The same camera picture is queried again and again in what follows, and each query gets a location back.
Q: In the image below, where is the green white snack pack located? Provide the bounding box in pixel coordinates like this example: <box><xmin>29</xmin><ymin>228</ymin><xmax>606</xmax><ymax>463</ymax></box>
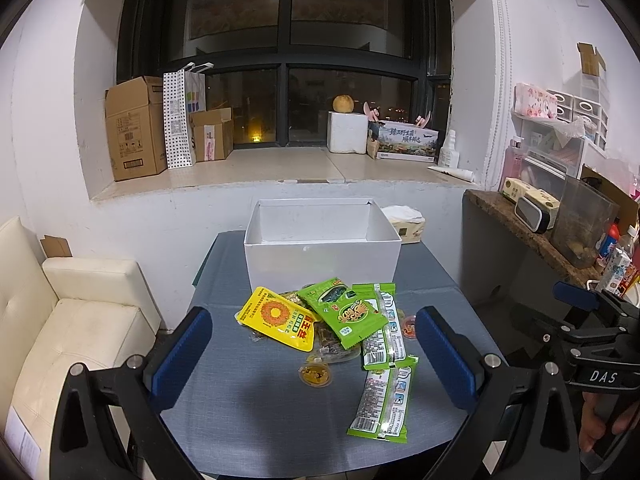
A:
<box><xmin>347</xmin><ymin>356</ymin><xmax>419</xmax><ymax>444</ymax></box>
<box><xmin>354</xmin><ymin>283</ymin><xmax>418</xmax><ymax>378</ymax></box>

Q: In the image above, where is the green snack bag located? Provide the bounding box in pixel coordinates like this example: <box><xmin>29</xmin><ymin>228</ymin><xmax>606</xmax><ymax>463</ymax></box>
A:
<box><xmin>297</xmin><ymin>278</ymin><xmax>388</xmax><ymax>350</ymax></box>

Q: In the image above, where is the orange jelly cup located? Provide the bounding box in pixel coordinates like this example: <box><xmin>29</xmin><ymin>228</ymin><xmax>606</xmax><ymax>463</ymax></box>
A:
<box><xmin>298</xmin><ymin>362</ymin><xmax>332</xmax><ymax>388</ymax></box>

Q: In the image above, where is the yellow sunflower seed bag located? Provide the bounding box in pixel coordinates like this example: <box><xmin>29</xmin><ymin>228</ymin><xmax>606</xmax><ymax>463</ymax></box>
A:
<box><xmin>235</xmin><ymin>287</ymin><xmax>319</xmax><ymax>352</ymax></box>

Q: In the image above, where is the right hand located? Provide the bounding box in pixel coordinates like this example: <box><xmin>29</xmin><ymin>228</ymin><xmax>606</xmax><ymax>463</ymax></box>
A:
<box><xmin>578</xmin><ymin>392</ymin><xmax>639</xmax><ymax>453</ymax></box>

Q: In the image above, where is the clear plastic container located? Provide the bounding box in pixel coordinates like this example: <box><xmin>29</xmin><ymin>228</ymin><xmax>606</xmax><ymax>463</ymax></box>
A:
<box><xmin>550</xmin><ymin>177</ymin><xmax>620</xmax><ymax>269</ymax></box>

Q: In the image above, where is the cream leather sofa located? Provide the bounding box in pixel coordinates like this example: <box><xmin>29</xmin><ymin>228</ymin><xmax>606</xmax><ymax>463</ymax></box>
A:
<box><xmin>1</xmin><ymin>218</ymin><xmax>162</xmax><ymax>479</ymax></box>

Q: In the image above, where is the brown side counter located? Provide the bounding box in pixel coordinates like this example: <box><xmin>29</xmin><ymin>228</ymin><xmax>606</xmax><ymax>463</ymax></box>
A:
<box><xmin>463</xmin><ymin>188</ymin><xmax>599</xmax><ymax>287</ymax></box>

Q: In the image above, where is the black white device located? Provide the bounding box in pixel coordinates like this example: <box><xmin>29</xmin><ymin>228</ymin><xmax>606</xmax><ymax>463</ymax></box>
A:
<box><xmin>514</xmin><ymin>196</ymin><xmax>550</xmax><ymax>234</ymax></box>

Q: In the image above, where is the red jelly cup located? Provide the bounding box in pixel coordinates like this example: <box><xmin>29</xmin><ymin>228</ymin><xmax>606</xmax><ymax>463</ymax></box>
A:
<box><xmin>400</xmin><ymin>315</ymin><xmax>416</xmax><ymax>340</ymax></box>

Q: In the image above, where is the grey blue table cloth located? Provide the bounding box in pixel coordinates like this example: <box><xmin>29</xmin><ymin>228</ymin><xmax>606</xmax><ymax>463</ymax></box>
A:
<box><xmin>162</xmin><ymin>231</ymin><xmax>466</xmax><ymax>478</ymax></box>

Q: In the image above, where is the yellow green carton box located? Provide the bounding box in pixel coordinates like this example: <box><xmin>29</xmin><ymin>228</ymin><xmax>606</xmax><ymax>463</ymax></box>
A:
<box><xmin>501</xmin><ymin>178</ymin><xmax>560</xmax><ymax>211</ymax></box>

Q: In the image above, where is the rolled white paper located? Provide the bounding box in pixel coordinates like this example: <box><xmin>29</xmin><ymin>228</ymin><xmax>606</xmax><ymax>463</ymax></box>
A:
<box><xmin>430</xmin><ymin>166</ymin><xmax>475</xmax><ymax>183</ymax></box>

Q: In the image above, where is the tissue pack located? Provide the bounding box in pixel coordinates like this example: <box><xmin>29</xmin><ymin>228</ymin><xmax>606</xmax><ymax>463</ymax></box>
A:
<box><xmin>382</xmin><ymin>205</ymin><xmax>426</xmax><ymax>244</ymax></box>

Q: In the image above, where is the white drawer organizer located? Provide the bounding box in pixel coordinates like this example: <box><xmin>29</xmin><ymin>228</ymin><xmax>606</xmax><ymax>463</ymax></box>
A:
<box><xmin>549</xmin><ymin>73</ymin><xmax>610</xmax><ymax>151</ymax></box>

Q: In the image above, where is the white spray bottle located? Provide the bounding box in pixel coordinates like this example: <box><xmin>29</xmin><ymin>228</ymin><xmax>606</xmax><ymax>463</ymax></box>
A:
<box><xmin>438</xmin><ymin>129</ymin><xmax>460</xmax><ymax>169</ymax></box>

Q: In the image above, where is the pink packet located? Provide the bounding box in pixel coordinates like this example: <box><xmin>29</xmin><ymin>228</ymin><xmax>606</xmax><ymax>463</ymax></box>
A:
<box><xmin>514</xmin><ymin>82</ymin><xmax>558</xmax><ymax>119</ymax></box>

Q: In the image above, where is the white storage box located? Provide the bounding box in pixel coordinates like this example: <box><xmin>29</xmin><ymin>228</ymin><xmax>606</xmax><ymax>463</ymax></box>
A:
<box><xmin>244</xmin><ymin>197</ymin><xmax>401</xmax><ymax>292</ymax></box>

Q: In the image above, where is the printed gift box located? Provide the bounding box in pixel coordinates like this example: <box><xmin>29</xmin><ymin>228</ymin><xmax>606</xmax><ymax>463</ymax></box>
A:
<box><xmin>367</xmin><ymin>120</ymin><xmax>439</xmax><ymax>164</ymax></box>

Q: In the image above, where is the white foam box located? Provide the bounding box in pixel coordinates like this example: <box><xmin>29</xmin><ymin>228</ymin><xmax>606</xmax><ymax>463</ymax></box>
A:
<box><xmin>326</xmin><ymin>112</ymin><xmax>369</xmax><ymax>155</ymax></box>

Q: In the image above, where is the large cardboard box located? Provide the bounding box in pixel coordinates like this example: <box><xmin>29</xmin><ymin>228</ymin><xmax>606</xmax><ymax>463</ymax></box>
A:
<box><xmin>105</xmin><ymin>76</ymin><xmax>167</xmax><ymax>181</ymax></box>

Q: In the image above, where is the small open cardboard box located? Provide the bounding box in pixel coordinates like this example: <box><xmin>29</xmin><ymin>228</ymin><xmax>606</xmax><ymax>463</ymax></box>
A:
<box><xmin>189</xmin><ymin>107</ymin><xmax>233</xmax><ymax>162</ymax></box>

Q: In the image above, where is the orange pomelo fruit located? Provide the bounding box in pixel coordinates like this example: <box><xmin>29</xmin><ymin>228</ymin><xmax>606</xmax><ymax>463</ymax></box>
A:
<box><xmin>332</xmin><ymin>94</ymin><xmax>355</xmax><ymax>114</ymax></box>

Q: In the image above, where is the white dotted paper bag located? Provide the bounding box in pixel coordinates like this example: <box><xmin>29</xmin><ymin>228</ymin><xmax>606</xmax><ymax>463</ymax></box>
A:
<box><xmin>163</xmin><ymin>62</ymin><xmax>214</xmax><ymax>169</ymax></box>

